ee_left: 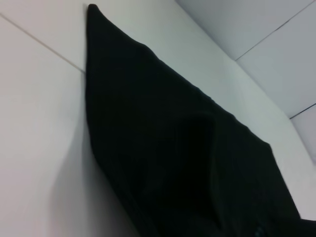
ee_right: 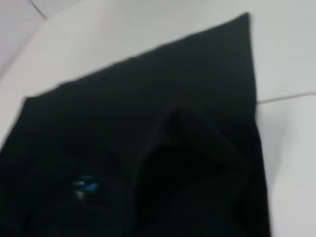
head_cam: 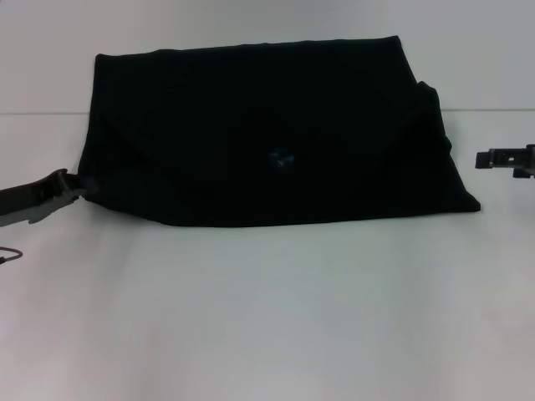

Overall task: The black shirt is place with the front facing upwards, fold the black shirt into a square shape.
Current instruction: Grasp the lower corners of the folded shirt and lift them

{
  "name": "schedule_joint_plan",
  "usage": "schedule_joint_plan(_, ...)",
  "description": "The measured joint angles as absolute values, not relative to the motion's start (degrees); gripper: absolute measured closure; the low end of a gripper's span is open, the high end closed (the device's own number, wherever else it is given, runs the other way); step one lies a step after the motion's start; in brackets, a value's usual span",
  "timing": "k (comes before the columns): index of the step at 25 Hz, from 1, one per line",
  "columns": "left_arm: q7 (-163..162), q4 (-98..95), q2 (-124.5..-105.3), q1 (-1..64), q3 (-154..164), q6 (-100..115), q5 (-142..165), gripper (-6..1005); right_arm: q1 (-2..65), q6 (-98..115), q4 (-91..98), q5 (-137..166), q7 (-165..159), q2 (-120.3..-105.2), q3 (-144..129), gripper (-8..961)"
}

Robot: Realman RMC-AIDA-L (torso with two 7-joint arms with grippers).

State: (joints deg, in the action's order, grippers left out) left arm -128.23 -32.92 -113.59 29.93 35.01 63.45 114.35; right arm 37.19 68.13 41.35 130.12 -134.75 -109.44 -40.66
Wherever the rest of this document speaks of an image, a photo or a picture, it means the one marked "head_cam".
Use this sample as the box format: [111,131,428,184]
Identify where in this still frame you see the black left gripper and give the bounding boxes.
[0,168,100,230]

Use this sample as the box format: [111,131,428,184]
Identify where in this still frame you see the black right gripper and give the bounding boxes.
[474,143,535,181]

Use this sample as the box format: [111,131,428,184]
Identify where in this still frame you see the black shirt with FREE print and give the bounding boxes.
[81,35,482,230]

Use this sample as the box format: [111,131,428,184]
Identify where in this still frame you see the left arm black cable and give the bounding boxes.
[0,245,23,265]

